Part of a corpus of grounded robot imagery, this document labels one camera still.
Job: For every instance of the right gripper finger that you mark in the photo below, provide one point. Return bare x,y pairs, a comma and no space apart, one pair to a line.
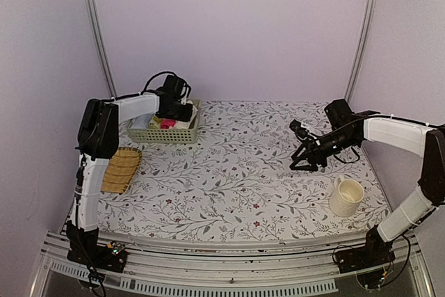
303,153
310,166

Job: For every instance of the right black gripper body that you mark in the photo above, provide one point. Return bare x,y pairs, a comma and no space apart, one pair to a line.
342,142

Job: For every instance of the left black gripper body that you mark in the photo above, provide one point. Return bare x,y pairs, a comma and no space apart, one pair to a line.
179,113

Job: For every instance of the pink towel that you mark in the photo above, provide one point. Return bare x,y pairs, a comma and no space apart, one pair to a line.
167,124

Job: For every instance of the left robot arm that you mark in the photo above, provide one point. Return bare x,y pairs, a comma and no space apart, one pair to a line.
165,95

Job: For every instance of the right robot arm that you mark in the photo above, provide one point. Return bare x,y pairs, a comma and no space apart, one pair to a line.
401,150

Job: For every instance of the green patterned rolled towel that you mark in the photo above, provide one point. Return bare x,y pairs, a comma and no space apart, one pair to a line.
155,122

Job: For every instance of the light blue rolled towel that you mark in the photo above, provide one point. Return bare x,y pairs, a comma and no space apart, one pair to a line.
141,122

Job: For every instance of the green plastic basket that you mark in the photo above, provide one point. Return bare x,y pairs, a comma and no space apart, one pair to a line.
167,136

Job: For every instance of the cream ribbed mug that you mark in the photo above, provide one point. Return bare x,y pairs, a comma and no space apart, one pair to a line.
346,196

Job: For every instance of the woven bamboo tray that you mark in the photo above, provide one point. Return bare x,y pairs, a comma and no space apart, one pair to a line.
121,170

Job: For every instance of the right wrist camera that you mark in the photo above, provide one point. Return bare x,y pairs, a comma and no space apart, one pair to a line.
302,133

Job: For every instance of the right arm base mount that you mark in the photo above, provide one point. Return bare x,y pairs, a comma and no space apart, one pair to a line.
349,259

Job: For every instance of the aluminium front rail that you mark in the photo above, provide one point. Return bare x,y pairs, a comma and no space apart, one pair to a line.
300,267

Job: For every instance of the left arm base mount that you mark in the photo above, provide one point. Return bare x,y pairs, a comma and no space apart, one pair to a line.
108,257

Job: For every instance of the left aluminium frame post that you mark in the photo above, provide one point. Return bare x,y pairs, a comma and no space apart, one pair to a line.
93,17

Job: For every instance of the aluminium frame post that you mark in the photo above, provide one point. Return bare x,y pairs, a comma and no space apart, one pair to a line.
365,29
93,17

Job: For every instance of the right aluminium frame post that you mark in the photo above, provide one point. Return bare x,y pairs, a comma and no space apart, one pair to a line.
365,29

